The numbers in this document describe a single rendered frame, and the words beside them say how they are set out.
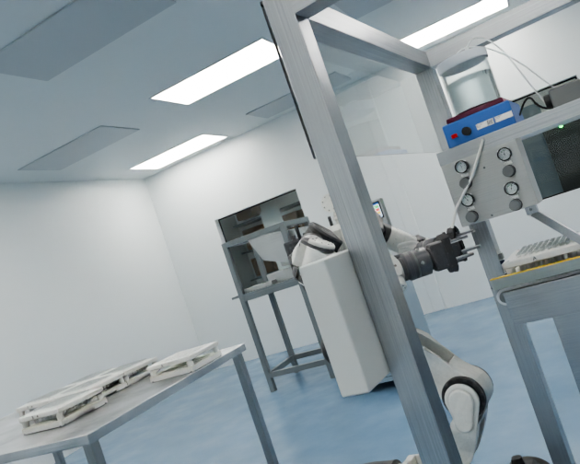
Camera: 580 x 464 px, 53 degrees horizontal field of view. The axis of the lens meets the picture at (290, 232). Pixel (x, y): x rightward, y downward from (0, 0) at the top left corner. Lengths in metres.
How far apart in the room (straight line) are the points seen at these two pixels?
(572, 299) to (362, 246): 0.80
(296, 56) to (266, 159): 6.42
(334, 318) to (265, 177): 6.58
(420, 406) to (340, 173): 0.49
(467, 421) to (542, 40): 5.42
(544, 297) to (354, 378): 0.83
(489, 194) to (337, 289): 0.77
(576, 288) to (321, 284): 0.90
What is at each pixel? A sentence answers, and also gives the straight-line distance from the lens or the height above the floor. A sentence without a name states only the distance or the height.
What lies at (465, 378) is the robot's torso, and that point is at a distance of 2.02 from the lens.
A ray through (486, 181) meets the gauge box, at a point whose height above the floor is 1.21.
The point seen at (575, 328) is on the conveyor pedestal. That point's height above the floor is 0.73.
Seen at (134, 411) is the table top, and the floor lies 0.83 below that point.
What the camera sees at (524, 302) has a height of 0.84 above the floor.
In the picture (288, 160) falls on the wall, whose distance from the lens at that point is 7.49.
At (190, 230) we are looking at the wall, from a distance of 8.27.
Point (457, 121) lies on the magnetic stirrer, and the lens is 1.81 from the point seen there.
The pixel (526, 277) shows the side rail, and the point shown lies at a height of 0.91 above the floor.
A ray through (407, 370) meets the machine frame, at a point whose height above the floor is 0.90.
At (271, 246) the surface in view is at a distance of 5.50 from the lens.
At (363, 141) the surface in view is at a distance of 1.45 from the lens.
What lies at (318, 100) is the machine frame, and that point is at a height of 1.46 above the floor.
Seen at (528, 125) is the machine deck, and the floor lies 1.31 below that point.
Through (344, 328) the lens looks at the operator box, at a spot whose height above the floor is 1.03.
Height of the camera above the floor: 1.19
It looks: 2 degrees up
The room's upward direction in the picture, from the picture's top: 19 degrees counter-clockwise
